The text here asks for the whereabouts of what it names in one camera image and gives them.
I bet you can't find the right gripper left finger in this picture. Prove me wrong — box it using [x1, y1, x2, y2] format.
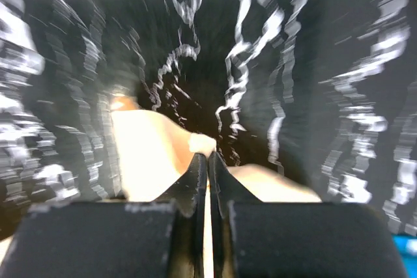
[1, 154, 207, 277]

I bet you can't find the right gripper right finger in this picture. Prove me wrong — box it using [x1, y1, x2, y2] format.
[208, 153, 410, 277]

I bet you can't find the peach t shirt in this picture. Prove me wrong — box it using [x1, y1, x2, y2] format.
[111, 96, 320, 202]

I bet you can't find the blue folded t shirt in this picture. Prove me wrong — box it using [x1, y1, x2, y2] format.
[393, 235, 417, 258]

